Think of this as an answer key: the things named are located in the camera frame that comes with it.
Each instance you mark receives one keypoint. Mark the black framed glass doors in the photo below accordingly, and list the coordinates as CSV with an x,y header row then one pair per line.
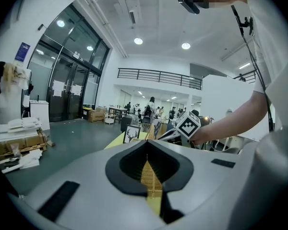
x,y
62,92

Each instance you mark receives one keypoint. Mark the brown cardboard box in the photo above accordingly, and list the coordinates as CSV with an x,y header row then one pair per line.
x,y
96,116

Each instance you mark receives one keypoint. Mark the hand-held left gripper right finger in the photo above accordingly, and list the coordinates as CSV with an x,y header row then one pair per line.
x,y
206,176

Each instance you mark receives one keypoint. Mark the black framed deer picture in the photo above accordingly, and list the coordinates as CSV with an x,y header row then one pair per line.
x,y
131,134

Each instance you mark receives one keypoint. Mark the brown cardboard stack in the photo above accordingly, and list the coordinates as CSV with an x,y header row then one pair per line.
x,y
26,141

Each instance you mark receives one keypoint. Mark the white box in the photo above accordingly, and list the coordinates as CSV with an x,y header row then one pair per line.
x,y
39,114

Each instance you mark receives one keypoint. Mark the blue wall sign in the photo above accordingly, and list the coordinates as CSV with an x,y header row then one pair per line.
x,y
22,51

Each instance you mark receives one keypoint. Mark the pile of white sheets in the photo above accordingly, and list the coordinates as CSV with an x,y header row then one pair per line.
x,y
19,126

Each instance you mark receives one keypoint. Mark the wooden two-tier rack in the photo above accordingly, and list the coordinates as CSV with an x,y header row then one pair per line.
x,y
151,176

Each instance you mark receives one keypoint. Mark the black head camera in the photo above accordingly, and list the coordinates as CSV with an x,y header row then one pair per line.
x,y
188,5

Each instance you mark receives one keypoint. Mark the white table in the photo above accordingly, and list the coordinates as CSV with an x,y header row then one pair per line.
x,y
117,109

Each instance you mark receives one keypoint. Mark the person's right forearm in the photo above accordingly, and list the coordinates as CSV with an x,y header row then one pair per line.
x,y
230,121

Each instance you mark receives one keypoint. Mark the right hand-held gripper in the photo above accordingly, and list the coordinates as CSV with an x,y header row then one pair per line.
x,y
188,126

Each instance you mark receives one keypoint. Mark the person's white shirt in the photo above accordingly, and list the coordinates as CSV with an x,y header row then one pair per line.
x,y
273,44

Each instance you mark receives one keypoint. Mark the ceiling air vent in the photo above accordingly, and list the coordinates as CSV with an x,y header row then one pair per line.
x,y
132,17

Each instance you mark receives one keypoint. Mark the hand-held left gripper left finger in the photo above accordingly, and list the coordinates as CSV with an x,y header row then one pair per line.
x,y
86,183

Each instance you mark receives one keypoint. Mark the white ceiling pipes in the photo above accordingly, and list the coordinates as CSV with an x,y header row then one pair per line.
x,y
103,20

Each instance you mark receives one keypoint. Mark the beige hanging garment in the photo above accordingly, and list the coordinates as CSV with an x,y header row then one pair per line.
x,y
14,73

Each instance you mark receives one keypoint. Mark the round ceiling light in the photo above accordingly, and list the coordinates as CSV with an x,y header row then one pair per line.
x,y
138,41
186,45

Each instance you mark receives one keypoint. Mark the black balcony railing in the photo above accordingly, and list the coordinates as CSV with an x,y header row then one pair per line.
x,y
159,75

